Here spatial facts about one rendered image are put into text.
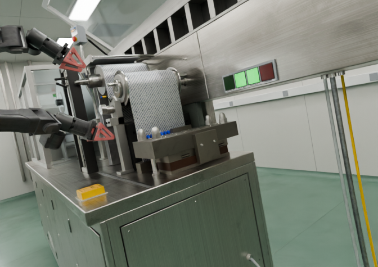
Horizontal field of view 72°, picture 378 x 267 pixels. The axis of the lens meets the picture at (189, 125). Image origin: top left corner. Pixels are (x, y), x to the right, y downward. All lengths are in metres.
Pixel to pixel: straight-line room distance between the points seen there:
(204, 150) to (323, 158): 2.77
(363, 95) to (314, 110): 0.55
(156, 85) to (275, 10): 0.54
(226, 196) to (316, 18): 0.64
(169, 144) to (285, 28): 0.52
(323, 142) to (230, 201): 2.65
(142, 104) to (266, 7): 0.57
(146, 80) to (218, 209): 0.58
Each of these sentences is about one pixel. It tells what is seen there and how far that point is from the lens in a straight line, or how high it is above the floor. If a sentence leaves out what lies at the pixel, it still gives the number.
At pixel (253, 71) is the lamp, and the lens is 0.96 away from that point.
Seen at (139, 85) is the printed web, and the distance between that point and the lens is 1.09.
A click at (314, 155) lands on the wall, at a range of 3.67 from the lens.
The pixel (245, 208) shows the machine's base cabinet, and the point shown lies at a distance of 1.08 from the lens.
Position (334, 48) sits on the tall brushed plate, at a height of 1.20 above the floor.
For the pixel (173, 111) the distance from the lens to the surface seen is 1.15.
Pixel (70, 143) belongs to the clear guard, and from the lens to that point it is 2.04.
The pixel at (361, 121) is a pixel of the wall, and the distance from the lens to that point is 3.35.
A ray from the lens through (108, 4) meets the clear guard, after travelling 1.72.
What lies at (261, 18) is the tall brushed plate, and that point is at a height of 1.36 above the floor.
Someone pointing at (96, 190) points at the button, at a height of 0.92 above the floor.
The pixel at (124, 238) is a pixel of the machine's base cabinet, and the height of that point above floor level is 0.79.
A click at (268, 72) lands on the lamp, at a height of 1.18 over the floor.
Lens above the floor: 1.10
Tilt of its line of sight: 3 degrees down
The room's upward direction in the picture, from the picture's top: 11 degrees counter-clockwise
